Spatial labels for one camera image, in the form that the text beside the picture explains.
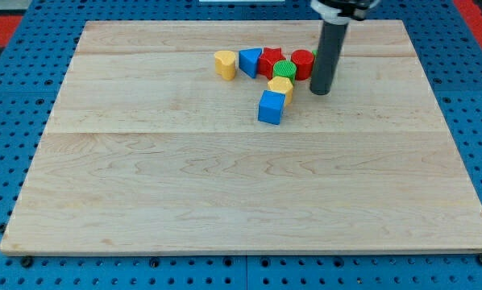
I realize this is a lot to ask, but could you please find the green circle block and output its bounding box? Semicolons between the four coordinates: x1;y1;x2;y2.
272;60;297;83

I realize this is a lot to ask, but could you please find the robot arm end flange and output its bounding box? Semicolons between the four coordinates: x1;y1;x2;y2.
310;0;380;25

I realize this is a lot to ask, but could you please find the blue cube block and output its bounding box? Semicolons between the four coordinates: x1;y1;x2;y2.
257;90;285;125

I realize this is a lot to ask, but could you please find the yellow hexagon block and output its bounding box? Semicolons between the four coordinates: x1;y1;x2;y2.
268;77;294;106

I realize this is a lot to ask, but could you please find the yellow heart block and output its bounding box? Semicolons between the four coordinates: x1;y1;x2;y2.
214;50;236;81

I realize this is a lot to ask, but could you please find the red star block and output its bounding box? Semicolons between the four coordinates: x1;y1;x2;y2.
257;47;286;80

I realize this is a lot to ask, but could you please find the blue triangle block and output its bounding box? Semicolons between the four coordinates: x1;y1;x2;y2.
238;48;262;79

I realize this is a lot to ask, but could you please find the wooden board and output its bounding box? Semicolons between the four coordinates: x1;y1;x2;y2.
0;20;482;256

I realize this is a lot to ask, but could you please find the red cylinder block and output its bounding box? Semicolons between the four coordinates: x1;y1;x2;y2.
291;49;314;81

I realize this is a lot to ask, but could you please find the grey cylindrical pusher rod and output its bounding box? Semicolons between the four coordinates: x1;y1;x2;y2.
310;22;348;95

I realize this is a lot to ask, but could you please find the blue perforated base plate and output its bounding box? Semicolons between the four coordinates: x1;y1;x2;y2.
0;1;482;289

